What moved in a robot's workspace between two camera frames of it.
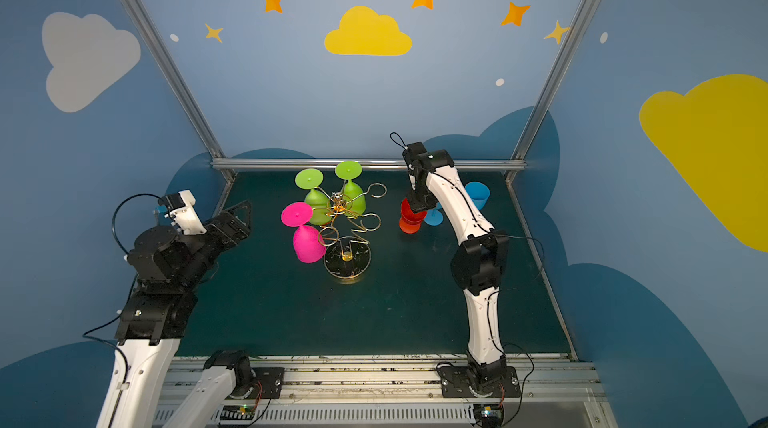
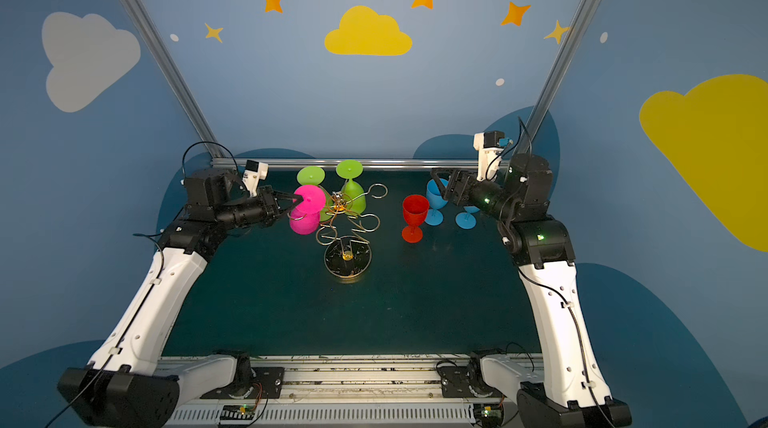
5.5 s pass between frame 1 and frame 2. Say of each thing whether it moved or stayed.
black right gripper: moved
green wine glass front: stayed
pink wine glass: moved
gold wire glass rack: stayed
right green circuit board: stayed
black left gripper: moved
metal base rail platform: stayed
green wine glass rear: stayed
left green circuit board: stayed
